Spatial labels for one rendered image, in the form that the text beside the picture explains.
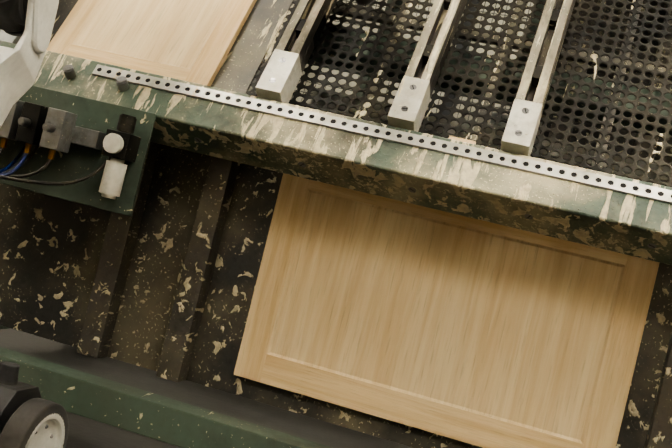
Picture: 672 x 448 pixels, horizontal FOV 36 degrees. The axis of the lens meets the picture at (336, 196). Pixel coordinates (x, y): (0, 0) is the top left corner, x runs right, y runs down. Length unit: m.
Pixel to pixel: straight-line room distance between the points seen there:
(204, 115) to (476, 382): 0.87
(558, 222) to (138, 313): 1.09
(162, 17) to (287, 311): 0.79
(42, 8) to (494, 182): 0.98
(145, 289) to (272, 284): 0.34
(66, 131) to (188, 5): 0.50
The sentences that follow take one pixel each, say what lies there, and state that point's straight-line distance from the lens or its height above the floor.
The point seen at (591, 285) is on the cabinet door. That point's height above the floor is 0.67.
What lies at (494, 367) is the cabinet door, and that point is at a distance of 2.41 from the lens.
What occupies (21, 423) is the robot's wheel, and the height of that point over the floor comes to 0.16.
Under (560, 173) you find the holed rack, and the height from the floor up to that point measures 0.88.
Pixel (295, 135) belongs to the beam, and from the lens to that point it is 2.27.
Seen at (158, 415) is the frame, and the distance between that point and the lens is 2.38.
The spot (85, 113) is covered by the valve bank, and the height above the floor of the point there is 0.77.
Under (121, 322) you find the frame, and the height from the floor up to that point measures 0.29.
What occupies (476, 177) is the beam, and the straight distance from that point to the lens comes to 2.19.
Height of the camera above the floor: 0.67
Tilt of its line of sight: 1 degrees up
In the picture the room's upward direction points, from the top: 14 degrees clockwise
